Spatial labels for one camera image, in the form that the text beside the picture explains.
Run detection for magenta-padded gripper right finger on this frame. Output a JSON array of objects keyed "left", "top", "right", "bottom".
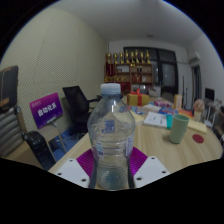
[{"left": 126, "top": 146, "right": 172, "bottom": 189}]

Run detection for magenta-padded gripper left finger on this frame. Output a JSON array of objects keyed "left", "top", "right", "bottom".
[{"left": 54, "top": 148, "right": 99, "bottom": 189}]

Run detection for clear plastic water bottle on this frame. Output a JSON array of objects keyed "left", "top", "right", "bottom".
[{"left": 86, "top": 82, "right": 137, "bottom": 191}]

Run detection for pale green cup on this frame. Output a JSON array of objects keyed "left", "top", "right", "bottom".
[{"left": 168, "top": 113, "right": 190, "bottom": 145}]

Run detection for white paper booklet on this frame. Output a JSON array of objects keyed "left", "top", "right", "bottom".
[{"left": 143, "top": 111, "right": 168, "bottom": 129}]

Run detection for pale yellow notebook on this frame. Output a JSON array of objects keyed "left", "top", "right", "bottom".
[{"left": 130, "top": 109, "right": 145, "bottom": 125}]

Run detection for flat round red coaster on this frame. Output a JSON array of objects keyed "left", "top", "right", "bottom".
[{"left": 192, "top": 133, "right": 205, "bottom": 145}]

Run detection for blue book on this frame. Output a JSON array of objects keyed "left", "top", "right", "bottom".
[{"left": 158, "top": 107, "right": 179, "bottom": 116}]

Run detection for pale yellow envelope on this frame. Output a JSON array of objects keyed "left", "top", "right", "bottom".
[{"left": 187, "top": 119, "right": 208, "bottom": 134}]

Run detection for purple sign board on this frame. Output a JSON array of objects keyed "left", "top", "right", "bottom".
[{"left": 29, "top": 92, "right": 64, "bottom": 130}]

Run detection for pink flat box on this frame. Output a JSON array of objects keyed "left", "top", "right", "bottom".
[{"left": 153, "top": 99, "right": 173, "bottom": 108}]

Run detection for black office chair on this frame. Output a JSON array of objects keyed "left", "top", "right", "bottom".
[{"left": 62, "top": 85, "right": 101, "bottom": 136}]

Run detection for yellow gift box red ribbon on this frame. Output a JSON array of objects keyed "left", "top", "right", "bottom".
[{"left": 126, "top": 89, "right": 150, "bottom": 108}]

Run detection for orange and white carton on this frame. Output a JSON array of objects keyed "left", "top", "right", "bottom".
[{"left": 173, "top": 94, "right": 184, "bottom": 110}]

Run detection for grey striped chair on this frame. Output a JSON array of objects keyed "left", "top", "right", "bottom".
[{"left": 0, "top": 106, "right": 26, "bottom": 158}]

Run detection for pink flowers in white pot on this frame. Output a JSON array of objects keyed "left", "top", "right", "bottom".
[{"left": 193, "top": 98, "right": 206, "bottom": 123}]

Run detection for cluttered wooden side desk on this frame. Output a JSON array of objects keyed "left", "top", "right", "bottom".
[{"left": 206, "top": 98, "right": 224, "bottom": 134}]

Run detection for black computer monitor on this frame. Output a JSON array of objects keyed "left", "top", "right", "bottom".
[{"left": 204, "top": 87, "right": 216, "bottom": 103}]

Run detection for dark glass door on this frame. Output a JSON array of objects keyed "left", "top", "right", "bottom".
[{"left": 123, "top": 46, "right": 179, "bottom": 98}]

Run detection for wooden shelf unit with trophies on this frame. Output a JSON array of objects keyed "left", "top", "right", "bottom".
[{"left": 104, "top": 49, "right": 154, "bottom": 94}]

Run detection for black case with tan trim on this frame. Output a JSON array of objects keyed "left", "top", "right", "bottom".
[{"left": 0, "top": 65, "right": 20, "bottom": 113}]

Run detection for white wall air conditioner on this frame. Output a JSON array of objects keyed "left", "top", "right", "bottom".
[{"left": 188, "top": 51, "right": 202, "bottom": 64}]

